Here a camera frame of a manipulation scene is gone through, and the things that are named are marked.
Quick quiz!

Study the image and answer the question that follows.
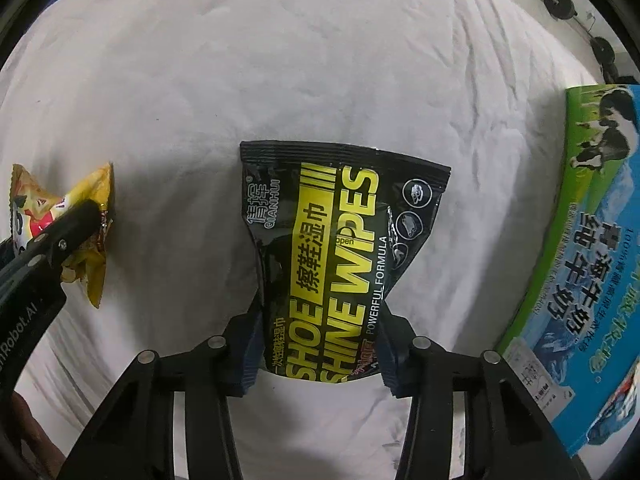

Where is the black shoe wipes pack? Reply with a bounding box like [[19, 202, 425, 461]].
[[240, 140, 451, 384]]

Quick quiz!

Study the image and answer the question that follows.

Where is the barbell on floor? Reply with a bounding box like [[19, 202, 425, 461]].
[[542, 0, 620, 84]]

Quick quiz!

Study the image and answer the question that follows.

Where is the grey table cloth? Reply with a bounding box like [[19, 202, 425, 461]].
[[1, 0, 594, 452]]

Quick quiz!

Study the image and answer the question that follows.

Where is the yellow snack packet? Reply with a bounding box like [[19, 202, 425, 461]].
[[9, 164, 114, 308]]

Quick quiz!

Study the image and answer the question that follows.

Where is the open cardboard box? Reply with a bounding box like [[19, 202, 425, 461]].
[[498, 84, 639, 454]]

